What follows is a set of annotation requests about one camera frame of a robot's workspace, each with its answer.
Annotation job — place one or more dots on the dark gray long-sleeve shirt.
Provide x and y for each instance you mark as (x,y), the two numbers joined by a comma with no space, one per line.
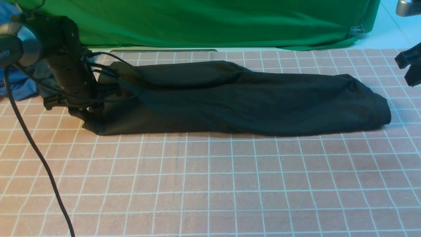
(221,96)

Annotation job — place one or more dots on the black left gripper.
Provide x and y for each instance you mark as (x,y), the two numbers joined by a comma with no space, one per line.
(60,47)

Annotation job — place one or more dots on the dark teal crumpled garment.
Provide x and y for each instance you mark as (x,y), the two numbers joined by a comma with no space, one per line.
(44,75)

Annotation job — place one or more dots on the pink grid tablecloth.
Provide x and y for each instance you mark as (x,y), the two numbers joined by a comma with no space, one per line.
(363,184)

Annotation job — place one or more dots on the gray left robot arm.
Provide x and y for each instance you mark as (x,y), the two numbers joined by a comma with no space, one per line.
(17,49)

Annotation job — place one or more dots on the green backdrop cloth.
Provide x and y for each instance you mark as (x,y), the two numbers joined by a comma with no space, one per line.
(300,25)

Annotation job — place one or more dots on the blue crumpled garment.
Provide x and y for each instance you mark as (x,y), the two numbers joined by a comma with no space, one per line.
(22,87)

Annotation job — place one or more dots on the metal binder clip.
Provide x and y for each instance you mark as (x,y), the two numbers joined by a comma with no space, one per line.
(356,31)

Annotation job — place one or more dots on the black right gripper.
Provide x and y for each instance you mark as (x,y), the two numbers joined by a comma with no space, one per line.
(411,58)

